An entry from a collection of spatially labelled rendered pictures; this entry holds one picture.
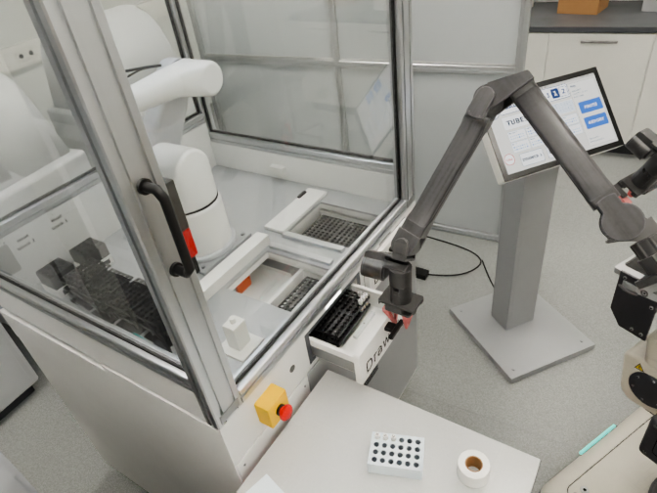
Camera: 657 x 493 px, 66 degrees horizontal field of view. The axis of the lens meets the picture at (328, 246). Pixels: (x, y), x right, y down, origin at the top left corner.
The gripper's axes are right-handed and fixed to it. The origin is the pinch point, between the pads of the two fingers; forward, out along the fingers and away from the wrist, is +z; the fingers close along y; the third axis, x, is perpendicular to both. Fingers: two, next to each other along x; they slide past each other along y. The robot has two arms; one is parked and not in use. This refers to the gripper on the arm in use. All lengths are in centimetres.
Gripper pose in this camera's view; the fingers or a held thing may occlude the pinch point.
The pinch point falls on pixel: (401, 323)
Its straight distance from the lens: 137.8
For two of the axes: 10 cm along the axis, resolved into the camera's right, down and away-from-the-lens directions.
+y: -8.4, -2.6, 4.8
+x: -5.4, 5.4, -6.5
